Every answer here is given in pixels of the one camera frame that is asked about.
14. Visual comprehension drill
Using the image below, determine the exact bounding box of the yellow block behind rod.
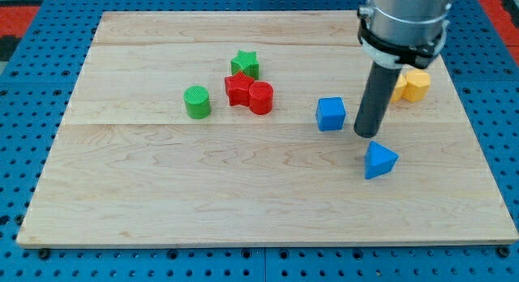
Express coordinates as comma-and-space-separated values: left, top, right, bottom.
390, 75, 407, 103

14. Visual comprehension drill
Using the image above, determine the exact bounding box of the red cylinder block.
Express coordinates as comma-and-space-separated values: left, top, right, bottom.
249, 81, 273, 115

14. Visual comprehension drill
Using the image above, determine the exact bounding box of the green cylinder block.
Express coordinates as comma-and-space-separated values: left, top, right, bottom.
183, 85, 211, 119

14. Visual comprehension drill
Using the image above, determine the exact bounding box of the light wooden board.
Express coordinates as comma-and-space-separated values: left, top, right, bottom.
17, 11, 518, 249

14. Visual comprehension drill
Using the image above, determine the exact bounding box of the green star block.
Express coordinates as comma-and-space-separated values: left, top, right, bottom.
230, 50, 260, 79

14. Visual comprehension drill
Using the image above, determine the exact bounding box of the yellow hexagon block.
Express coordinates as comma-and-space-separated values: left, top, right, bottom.
402, 70, 431, 102

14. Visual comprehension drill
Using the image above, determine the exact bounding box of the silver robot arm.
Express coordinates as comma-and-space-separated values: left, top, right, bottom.
354, 0, 454, 138

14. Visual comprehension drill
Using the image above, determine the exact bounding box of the blue cube block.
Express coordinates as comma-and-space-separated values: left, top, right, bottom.
315, 97, 346, 131

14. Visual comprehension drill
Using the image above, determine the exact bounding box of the blue triangle block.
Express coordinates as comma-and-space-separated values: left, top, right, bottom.
364, 141, 399, 179

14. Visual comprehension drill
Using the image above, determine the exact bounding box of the red star block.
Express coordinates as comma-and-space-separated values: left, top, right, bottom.
225, 71, 255, 106

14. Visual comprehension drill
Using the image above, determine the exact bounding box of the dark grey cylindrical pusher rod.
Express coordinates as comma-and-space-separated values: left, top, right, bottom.
354, 62, 401, 138

